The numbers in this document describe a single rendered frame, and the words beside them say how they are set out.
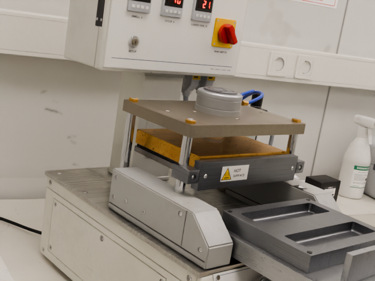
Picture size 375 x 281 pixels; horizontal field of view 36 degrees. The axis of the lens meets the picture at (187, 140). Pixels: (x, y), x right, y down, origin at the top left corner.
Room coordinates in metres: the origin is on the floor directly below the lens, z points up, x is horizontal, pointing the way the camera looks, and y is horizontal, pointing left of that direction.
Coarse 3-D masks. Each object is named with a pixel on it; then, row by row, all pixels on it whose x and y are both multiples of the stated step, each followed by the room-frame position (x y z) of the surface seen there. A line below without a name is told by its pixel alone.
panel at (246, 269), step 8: (224, 272) 0.76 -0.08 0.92; (232, 272) 0.77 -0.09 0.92; (240, 272) 0.78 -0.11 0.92; (248, 272) 0.79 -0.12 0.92; (256, 272) 0.80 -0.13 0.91; (216, 280) 0.75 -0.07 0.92; (224, 280) 0.76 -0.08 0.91; (232, 280) 0.77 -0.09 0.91; (240, 280) 0.77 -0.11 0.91; (248, 280) 0.78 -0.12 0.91
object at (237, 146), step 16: (144, 144) 0.97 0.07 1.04; (160, 144) 0.94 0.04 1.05; (176, 144) 0.92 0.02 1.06; (192, 144) 0.93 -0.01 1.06; (208, 144) 0.95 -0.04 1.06; (224, 144) 0.97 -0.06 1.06; (240, 144) 0.99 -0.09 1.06; (256, 144) 1.02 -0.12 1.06; (160, 160) 0.93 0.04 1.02; (176, 160) 0.90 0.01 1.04; (192, 160) 0.88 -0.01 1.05
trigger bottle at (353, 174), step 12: (360, 120) 1.73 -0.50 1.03; (372, 120) 1.70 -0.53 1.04; (360, 132) 1.72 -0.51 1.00; (360, 144) 1.71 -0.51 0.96; (348, 156) 1.71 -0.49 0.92; (360, 156) 1.70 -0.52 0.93; (348, 168) 1.71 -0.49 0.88; (360, 168) 1.69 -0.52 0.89; (348, 180) 1.70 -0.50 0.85; (360, 180) 1.70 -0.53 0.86; (348, 192) 1.70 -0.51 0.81; (360, 192) 1.70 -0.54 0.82
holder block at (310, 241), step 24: (240, 216) 0.80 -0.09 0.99; (264, 216) 0.85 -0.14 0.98; (288, 216) 0.88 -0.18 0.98; (312, 216) 0.85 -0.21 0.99; (336, 216) 0.87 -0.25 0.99; (264, 240) 0.75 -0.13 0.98; (288, 240) 0.74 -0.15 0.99; (312, 240) 0.79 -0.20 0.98; (336, 240) 0.81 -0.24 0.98; (360, 240) 0.78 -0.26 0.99; (312, 264) 0.70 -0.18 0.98; (336, 264) 0.74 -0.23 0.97
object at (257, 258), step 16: (240, 240) 0.77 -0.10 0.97; (240, 256) 0.77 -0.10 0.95; (256, 256) 0.75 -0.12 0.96; (272, 256) 0.73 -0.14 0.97; (352, 256) 0.68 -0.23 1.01; (368, 256) 0.71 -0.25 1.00; (272, 272) 0.72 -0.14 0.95; (288, 272) 0.70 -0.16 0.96; (304, 272) 0.70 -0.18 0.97; (320, 272) 0.71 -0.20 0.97; (336, 272) 0.71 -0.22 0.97; (352, 272) 0.69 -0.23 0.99; (368, 272) 0.71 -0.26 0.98
